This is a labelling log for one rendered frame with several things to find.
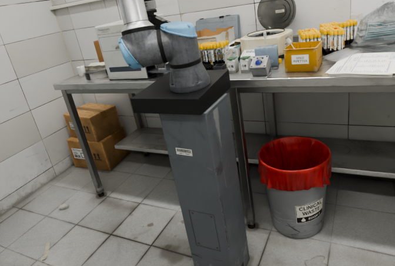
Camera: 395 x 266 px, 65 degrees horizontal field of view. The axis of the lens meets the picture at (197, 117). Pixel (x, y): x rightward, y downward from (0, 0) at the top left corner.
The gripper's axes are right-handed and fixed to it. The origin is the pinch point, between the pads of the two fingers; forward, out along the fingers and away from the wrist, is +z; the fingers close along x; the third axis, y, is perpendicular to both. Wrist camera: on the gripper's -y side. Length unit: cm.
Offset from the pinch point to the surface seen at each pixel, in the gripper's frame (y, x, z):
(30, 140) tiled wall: 141, 2, 62
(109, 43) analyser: 29.4, 4.4, -6.9
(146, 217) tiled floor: 27, 15, 101
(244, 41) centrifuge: -35.5, -24.7, 3.3
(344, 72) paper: -85, 7, 12
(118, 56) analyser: 25.1, 4.4, 0.0
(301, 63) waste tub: -68, 1, 10
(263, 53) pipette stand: -50, -6, 6
